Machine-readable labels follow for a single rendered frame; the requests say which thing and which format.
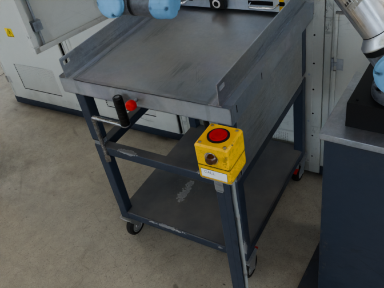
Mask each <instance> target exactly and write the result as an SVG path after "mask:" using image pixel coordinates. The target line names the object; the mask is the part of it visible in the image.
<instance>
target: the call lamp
mask: <svg viewBox="0 0 384 288"><path fill-rule="evenodd" d="M204 158H205V162H206V163H207V164H208V165H217V164H218V162H219V160H218V157H217V156H216V155H215V154H213V153H211V152H206V153H205V154H204Z"/></svg>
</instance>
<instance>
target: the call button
mask: <svg viewBox="0 0 384 288"><path fill-rule="evenodd" d="M226 137H227V131H226V130H223V129H215V130H213V131H212V132H211V133H210V134H209V138H210V139H211V140H212V141H222V140H224V139H225V138H226Z"/></svg>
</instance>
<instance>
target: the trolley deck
mask: <svg viewBox="0 0 384 288"><path fill-rule="evenodd" d="M313 6H314V2H313V3H305V4H304V6H303V7H302V8H301V9H300V11H299V12H298V13H297V14H296V16H295V17H294V18H293V19H292V21H291V22H290V23H289V24H288V26H287V27H286V28H285V29H284V31H283V32H282V33H281V34H280V36H279V37H278V38H277V39H276V40H275V42H274V43H273V44H272V45H271V47H270V48H269V49H268V51H267V52H266V53H265V54H264V56H263V57H262V58H261V59H260V60H259V62H258V63H257V64H256V65H255V66H254V68H253V69H252V71H251V72H250V73H249V74H248V75H247V77H246V78H245V79H244V80H243V82H242V83H241V84H240V85H239V86H238V88H237V89H236V90H235V92H233V94H232V95H231V97H230V98H229V99H228V100H227V101H226V103H225V104H224V105H223V106H222V107H215V106H210V105H208V103H209V102H210V101H211V100H212V99H213V98H214V96H215V95H216V94H217V90H216V84H217V83H218V81H219V80H220V79H221V78H222V77H223V76H224V75H225V74H226V72H227V71H228V70H229V69H230V68H231V67H232V65H233V64H234V63H235V62H236V61H237V60H238V58H239V57H240V56H241V55H242V54H243V53H244V52H245V50H246V49H247V48H248V47H249V46H250V45H251V44H252V43H253V41H254V40H255V39H256V38H257V36H259V35H260V33H261V32H262V31H263V30H264V29H265V27H266V26H267V25H268V24H269V23H270V22H271V21H272V19H273V18H274V17H275V16H276V15H277V14H278V13H279V12H273V11H257V10H241V9H225V10H220V9H211V8H210V7H199V6H182V5H180V9H179V11H178V14H177V16H176V17H175V18H173V19H156V18H152V19H151V20H149V21H148V22H147V23H146V24H144V25H143V26H142V27H141V28H139V29H138V30H137V31H136V32H134V33H133V34H132V35H131V36H129V37H128V38H126V39H125V40H124V41H123V42H121V43H120V44H119V45H118V46H116V47H115V48H114V49H112V51H110V52H109V53H107V54H106V55H105V56H104V57H102V58H101V59H100V60H99V61H97V62H96V63H95V64H93V65H92V66H91V67H90V68H88V69H87V70H86V71H84V72H83V73H82V74H81V75H79V76H78V77H77V78H76V79H74V80H73V79H67V78H65V75H64V73H62V74H61V75H59V79H60V81H61V84H62V86H63V89H64V91H65V92H69V93H74V94H79V95H85V96H88V97H93V98H99V99H104V100H107V101H113V100H112V98H113V96H115V95H117V94H119V95H121V96H122V98H123V101H124V103H125V104H126V102H127V101H128V100H130V99H132V100H135V99H136V98H138V102H136V103H137V107H142V108H146V109H151V110H156V111H161V112H165V113H170V114H175V115H180V116H184V117H189V118H194V119H200V120H203V121H208V122H214V123H218V124H222V125H228V126H234V125H235V123H236V121H237V120H238V119H239V118H240V116H241V115H242V114H243V112H244V111H245V110H246V108H247V107H248V105H249V104H250V103H251V101H252V100H253V99H254V97H255V96H256V95H257V93H258V92H259V91H260V89H261V88H262V86H263V85H264V84H265V83H266V81H267V80H268V78H269V77H270V76H271V75H272V73H273V72H274V70H275V69H276V68H277V66H278V65H279V64H280V62H281V61H282V60H283V58H284V57H285V55H286V54H287V53H288V51H289V50H290V49H291V47H292V46H293V44H295V42H296V40H297V39H298V38H299V36H300V35H301V34H302V33H303V31H304V30H305V28H306V27H307V26H308V24H309V23H310V22H311V20H312V19H313Z"/></svg>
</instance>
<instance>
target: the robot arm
mask: <svg viewBox="0 0 384 288"><path fill-rule="evenodd" d="M334 1H335V2H336V4H337V5H338V6H339V8H340V9H341V10H342V12H343V13H344V15H345V16H346V17H347V19H348V20H349V21H350V23H351V24H352V25H353V26H354V28H355V29H356V31H357V32H358V33H359V35H360V36H361V37H362V39H363V42H362V47H361V50H362V52H363V53H364V55H365V56H366V58H367V59H368V60H369V62H370V63H371V64H372V66H373V67H374V70H373V77H374V80H373V82H372V86H371V96H372V97H373V99H374V100H375V101H376V102H378V103H379V104H381V105H382V106H384V0H334ZM180 5H181V0H97V6H98V8H99V10H100V12H101V13H102V14H103V15H104V16H106V17H108V18H118V17H121V16H122V15H132V16H140V17H150V18H156V19H173V18H175V17H176V16H177V14H178V11H179V9H180Z"/></svg>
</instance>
